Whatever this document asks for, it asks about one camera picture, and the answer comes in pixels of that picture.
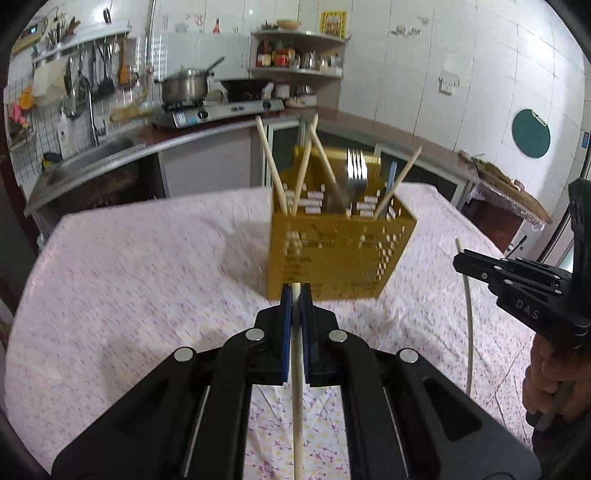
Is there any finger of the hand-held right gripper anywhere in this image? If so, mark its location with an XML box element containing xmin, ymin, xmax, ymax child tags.
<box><xmin>452</xmin><ymin>249</ymin><xmax>575</xmax><ymax>301</ymax></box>

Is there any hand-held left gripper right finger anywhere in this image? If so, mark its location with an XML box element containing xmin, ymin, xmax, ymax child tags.
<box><xmin>300</xmin><ymin>284</ymin><xmax>541</xmax><ymax>480</ymax></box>

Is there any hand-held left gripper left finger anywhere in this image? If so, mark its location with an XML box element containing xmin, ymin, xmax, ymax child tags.
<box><xmin>51</xmin><ymin>284</ymin><xmax>294</xmax><ymax>480</ymax></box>

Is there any yellow slotted utensil holder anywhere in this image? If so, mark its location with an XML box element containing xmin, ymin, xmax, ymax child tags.
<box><xmin>267</xmin><ymin>143</ymin><xmax>419</xmax><ymax>301</ymax></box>

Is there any green-handled metal fork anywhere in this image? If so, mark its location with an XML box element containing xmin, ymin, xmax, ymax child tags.
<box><xmin>345</xmin><ymin>148</ymin><xmax>369</xmax><ymax>213</ymax></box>

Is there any person's right hand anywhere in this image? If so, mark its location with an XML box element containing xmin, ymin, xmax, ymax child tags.
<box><xmin>523</xmin><ymin>330</ymin><xmax>591</xmax><ymax>416</ymax></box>

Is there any green round cutting board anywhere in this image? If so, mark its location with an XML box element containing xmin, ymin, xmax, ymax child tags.
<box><xmin>511</xmin><ymin>108</ymin><xmax>552</xmax><ymax>160</ymax></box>

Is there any floral tablecloth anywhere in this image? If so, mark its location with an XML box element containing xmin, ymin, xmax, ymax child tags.
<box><xmin>4</xmin><ymin>184</ymin><xmax>539</xmax><ymax>480</ymax></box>

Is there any cabinet door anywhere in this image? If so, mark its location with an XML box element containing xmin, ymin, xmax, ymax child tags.
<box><xmin>267</xmin><ymin>121</ymin><xmax>302</xmax><ymax>186</ymax></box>

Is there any steel kitchen counter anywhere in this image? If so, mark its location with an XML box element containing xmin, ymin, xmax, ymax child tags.
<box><xmin>23</xmin><ymin>107</ymin><xmax>555</xmax><ymax>227</ymax></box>

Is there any gas stove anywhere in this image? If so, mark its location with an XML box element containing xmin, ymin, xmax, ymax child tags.
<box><xmin>152</xmin><ymin>98</ymin><xmax>286</xmax><ymax>130</ymax></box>

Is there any black wok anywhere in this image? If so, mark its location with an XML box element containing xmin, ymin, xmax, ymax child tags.
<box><xmin>215</xmin><ymin>78</ymin><xmax>274</xmax><ymax>101</ymax></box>

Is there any steel sink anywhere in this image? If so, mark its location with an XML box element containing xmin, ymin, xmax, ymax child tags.
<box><xmin>44</xmin><ymin>135</ymin><xmax>140</xmax><ymax>178</ymax></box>

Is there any steel cooking pot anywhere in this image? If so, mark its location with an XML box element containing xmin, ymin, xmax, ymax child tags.
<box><xmin>154</xmin><ymin>56</ymin><xmax>227</xmax><ymax>106</ymax></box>

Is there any kitchen faucet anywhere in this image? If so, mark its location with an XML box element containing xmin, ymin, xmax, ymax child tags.
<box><xmin>75</xmin><ymin>76</ymin><xmax>106</xmax><ymax>147</ymax></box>

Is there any white soap bottle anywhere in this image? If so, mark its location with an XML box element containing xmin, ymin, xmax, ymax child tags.
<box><xmin>56</xmin><ymin>107</ymin><xmax>75</xmax><ymax>158</ymax></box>

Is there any white wall socket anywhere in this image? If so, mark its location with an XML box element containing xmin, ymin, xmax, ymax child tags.
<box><xmin>437</xmin><ymin>71</ymin><xmax>461</xmax><ymax>96</ymax></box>

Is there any corner wall shelf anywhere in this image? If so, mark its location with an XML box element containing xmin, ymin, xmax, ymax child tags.
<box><xmin>248</xmin><ymin>29</ymin><xmax>348</xmax><ymax>85</ymax></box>

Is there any yellow wall poster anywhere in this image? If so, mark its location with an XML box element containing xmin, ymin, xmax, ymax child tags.
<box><xmin>320</xmin><ymin>11</ymin><xmax>347</xmax><ymax>38</ymax></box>

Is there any hanging kitchen utensils rail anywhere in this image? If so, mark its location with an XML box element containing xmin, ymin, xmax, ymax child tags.
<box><xmin>31</xmin><ymin>25</ymin><xmax>133</xmax><ymax>99</ymax></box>

